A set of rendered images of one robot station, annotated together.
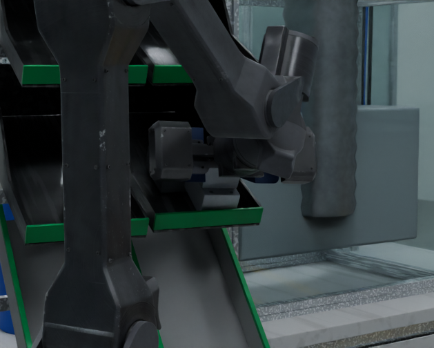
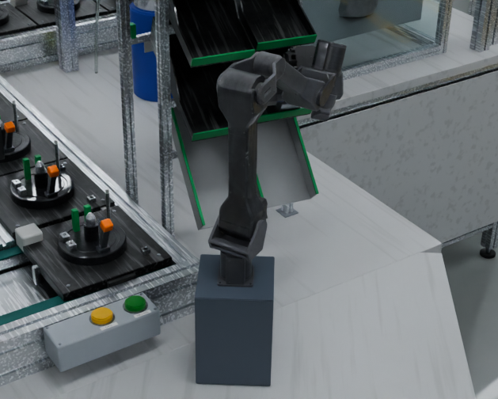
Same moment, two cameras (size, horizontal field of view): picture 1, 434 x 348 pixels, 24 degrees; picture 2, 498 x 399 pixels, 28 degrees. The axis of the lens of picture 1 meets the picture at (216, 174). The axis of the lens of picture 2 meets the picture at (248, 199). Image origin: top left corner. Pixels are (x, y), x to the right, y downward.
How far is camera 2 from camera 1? 1.06 m
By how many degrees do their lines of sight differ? 25
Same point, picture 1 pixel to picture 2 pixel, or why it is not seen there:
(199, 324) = (275, 157)
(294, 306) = not seen: hidden behind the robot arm
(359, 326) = (372, 93)
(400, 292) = (404, 59)
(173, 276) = (261, 130)
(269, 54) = (320, 58)
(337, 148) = not seen: outside the picture
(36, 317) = (191, 162)
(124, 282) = (253, 206)
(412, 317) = (409, 84)
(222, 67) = (297, 91)
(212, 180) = not seen: hidden behind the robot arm
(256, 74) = (313, 85)
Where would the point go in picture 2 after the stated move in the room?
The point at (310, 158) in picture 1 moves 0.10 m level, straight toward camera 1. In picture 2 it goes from (340, 88) to (338, 109)
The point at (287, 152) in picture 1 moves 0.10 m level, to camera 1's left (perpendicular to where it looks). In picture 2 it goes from (326, 111) to (274, 110)
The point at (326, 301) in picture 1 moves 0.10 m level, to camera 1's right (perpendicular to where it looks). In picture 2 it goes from (352, 71) to (385, 72)
